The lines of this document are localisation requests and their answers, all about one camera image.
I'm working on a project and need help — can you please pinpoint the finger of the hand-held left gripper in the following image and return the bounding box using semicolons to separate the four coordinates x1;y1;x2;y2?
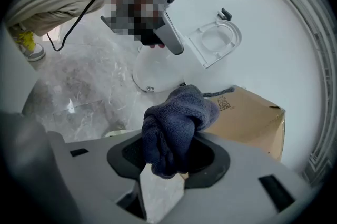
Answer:
155;11;185;56

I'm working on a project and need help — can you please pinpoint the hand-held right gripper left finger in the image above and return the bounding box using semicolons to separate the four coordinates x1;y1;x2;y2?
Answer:
64;130;148;224

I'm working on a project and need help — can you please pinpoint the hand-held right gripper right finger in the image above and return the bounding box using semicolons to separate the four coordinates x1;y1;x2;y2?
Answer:
159;131;316;224

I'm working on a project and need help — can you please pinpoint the dark blue cloth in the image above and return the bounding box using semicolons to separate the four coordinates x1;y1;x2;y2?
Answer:
141;84;236;180

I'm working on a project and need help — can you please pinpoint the white toilet with flat lid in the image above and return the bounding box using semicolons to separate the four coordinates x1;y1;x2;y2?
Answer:
131;20;243;93

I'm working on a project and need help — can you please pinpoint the small green-white floor item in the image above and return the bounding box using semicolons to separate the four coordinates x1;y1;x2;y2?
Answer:
104;130;127;138

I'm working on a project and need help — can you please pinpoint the large cardboard box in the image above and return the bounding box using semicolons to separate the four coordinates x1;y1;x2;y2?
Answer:
202;85;286;162

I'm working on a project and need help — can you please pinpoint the person's left shoe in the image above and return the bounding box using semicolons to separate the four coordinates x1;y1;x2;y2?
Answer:
12;30;46;62

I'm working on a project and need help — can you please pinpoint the black wall paper holder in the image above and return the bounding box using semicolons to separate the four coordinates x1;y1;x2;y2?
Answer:
217;7;233;21

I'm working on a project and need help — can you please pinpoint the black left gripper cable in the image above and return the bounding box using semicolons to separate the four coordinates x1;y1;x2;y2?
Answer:
46;0;112;52

